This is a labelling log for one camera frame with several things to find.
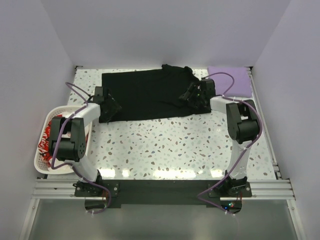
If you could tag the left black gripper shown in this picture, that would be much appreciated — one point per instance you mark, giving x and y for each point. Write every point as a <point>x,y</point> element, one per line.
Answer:
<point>115,108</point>

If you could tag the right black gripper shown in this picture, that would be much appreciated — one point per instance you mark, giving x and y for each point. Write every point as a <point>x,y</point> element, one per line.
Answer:
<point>192,88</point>

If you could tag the black t shirt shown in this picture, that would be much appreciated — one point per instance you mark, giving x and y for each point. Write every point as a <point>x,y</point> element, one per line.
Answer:
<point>151,94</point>

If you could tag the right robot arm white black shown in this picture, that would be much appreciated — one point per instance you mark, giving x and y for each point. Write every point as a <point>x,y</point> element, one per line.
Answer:
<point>244,126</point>

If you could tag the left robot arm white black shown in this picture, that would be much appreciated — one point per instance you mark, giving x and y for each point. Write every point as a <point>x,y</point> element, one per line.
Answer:
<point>67,140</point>

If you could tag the white plastic laundry basket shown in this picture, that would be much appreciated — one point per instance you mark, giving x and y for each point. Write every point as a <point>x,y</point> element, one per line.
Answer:
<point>71,109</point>

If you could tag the white red printed t shirt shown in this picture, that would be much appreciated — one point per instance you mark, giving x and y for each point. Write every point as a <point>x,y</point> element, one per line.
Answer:
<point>43,158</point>

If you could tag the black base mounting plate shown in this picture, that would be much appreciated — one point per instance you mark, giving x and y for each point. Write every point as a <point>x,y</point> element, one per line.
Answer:
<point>231,205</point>

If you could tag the aluminium frame rail right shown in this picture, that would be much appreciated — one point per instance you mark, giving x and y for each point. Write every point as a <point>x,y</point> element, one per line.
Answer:
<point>275,165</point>

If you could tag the aluminium frame rail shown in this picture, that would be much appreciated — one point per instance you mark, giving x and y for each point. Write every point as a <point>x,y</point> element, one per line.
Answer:
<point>254,190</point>
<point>275,165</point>

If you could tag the aluminium frame rail front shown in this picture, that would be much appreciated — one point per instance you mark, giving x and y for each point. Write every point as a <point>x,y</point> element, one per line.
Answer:
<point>254,190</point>

